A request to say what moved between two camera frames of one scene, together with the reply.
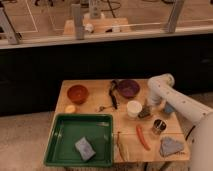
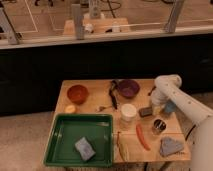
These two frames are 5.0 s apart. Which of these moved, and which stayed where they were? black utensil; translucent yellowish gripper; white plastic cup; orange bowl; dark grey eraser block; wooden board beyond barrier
Moved: white plastic cup; translucent yellowish gripper
Stayed: orange bowl; wooden board beyond barrier; black utensil; dark grey eraser block
